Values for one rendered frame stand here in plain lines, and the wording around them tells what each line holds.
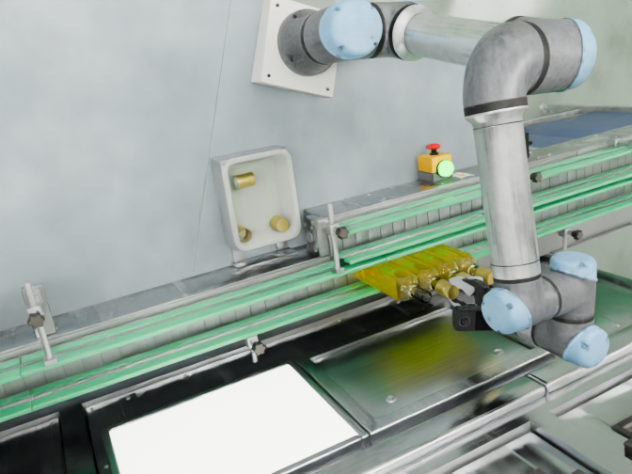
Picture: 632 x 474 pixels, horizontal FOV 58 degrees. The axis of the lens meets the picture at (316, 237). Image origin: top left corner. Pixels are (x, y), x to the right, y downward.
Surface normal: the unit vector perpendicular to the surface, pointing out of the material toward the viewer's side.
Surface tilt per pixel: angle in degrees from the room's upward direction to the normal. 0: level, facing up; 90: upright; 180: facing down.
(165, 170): 0
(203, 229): 0
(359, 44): 6
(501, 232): 63
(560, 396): 90
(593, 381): 90
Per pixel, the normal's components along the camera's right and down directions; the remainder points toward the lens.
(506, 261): -0.59, 0.20
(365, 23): 0.37, 0.17
